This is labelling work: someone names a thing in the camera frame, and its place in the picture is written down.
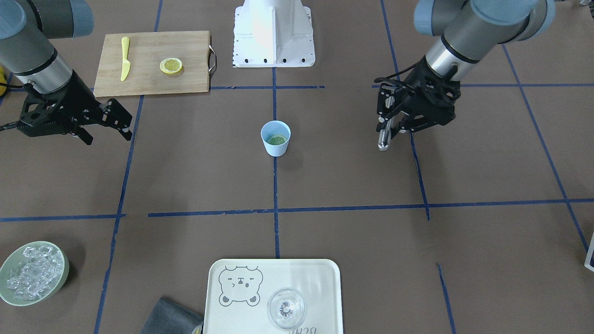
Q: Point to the light blue cup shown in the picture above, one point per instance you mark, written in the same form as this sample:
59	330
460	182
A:
272	128

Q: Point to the green bowl of ice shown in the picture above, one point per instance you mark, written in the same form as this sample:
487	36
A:
33	273

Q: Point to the yellow plastic knife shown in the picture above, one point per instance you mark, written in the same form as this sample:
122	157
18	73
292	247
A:
126	64

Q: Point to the steel muddler black tip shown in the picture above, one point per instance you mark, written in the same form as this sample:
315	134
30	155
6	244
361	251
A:
384	137

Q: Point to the bamboo cutting board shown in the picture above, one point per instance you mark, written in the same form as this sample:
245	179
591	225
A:
146	50

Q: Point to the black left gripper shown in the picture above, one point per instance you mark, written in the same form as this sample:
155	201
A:
414	98

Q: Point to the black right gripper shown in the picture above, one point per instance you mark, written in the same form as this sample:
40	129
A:
82	98

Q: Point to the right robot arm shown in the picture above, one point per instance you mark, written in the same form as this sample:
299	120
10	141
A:
27	28

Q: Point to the grey folded cloth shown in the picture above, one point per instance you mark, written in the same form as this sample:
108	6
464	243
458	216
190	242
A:
168	317

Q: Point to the cream bear tray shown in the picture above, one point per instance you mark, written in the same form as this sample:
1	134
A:
239	289

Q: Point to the yellow lemons at edge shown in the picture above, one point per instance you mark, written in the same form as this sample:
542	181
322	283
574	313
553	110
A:
3	81

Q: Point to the clear wine glass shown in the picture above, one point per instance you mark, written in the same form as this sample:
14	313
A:
287	308

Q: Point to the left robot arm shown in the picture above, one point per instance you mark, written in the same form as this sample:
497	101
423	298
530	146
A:
467	30

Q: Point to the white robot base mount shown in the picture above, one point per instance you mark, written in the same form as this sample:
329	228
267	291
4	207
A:
273	34

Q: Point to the lemon slice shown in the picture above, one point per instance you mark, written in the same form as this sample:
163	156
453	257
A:
171	66
276	140

